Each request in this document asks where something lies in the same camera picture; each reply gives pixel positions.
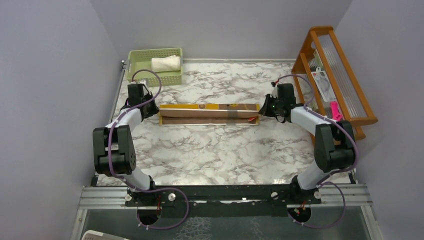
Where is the white towel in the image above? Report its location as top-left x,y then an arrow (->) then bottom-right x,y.
151,55 -> 182,73

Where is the yellow bear towel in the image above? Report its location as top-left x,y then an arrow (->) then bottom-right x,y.
159,103 -> 260,126

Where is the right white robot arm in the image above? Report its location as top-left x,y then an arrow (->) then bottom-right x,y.
259,83 -> 358,204

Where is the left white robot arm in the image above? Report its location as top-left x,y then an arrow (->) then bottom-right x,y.
92,81 -> 159,206

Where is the white paper package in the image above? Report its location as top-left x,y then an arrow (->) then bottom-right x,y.
311,67 -> 337,102

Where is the wooden rack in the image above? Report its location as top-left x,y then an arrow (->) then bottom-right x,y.
291,26 -> 378,141

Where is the pink clip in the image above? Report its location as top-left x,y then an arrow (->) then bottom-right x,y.
330,101 -> 343,122

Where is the white tray corner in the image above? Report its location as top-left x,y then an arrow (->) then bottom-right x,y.
81,230 -> 128,240

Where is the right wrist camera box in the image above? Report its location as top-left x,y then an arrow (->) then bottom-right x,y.
270,80 -> 279,99

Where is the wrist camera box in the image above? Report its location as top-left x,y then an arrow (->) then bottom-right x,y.
270,80 -> 279,99
137,79 -> 148,86

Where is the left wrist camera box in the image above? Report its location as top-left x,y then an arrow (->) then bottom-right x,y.
137,79 -> 148,86

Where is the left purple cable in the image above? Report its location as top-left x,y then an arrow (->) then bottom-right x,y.
107,69 -> 190,231

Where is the aluminium frame rail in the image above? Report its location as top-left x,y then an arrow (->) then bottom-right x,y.
77,184 -> 373,210

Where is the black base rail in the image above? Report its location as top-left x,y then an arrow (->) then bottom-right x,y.
125,184 -> 322,219

